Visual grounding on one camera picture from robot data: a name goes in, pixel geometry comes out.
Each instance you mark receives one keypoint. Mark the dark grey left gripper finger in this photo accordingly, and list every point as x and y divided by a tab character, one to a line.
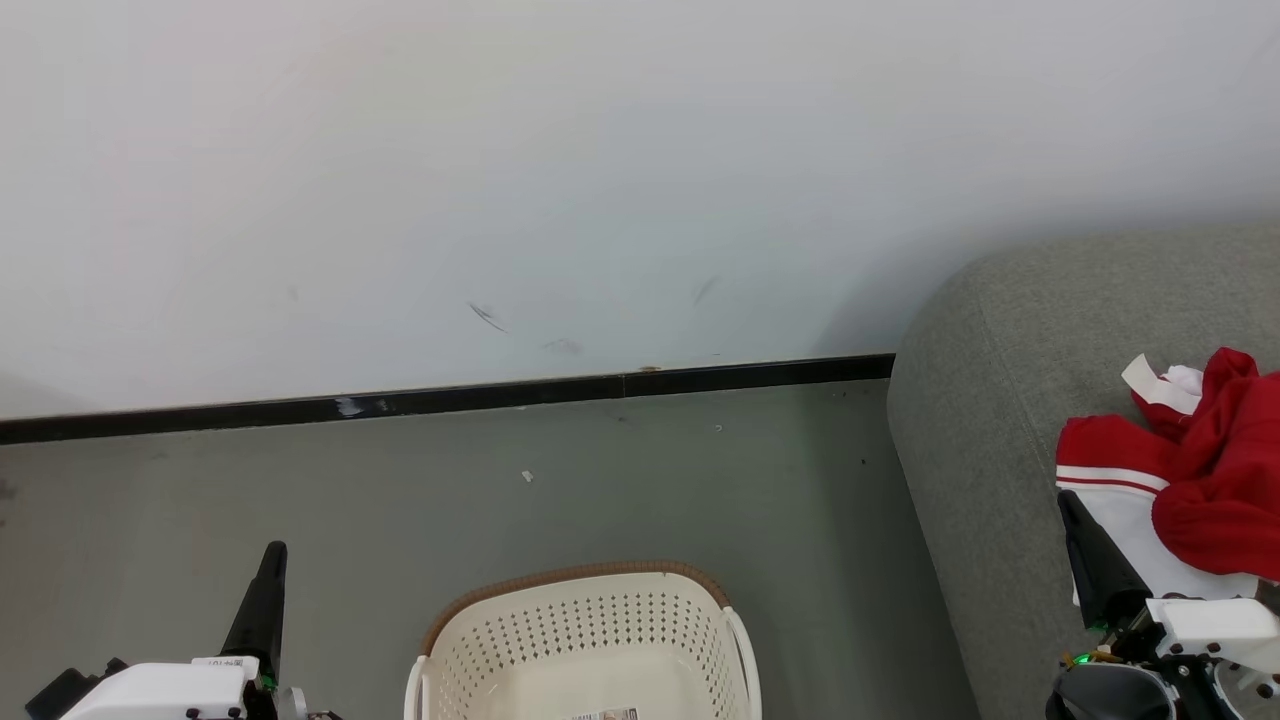
258	610

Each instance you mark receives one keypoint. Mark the cream perforated laundry basket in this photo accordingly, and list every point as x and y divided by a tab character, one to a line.
590	640

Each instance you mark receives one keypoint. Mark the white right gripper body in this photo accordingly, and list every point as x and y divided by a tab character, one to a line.
1220	630

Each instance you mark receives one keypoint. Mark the white shirt with red sleeves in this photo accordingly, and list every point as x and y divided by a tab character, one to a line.
1110	450

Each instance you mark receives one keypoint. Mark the black wall baseboard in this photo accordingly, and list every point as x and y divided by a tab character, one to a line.
450	398

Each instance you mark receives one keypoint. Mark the grey right wrist camera housing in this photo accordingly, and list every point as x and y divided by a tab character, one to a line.
1110	698

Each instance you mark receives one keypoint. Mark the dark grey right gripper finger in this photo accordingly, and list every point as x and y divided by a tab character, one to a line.
1100	580

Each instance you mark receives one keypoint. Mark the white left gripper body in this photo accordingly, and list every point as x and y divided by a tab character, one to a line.
160	692

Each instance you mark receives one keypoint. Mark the plain red garment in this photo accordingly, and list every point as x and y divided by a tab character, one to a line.
1230	500

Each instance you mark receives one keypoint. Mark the grey fabric sofa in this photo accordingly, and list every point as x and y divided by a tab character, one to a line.
1000	400

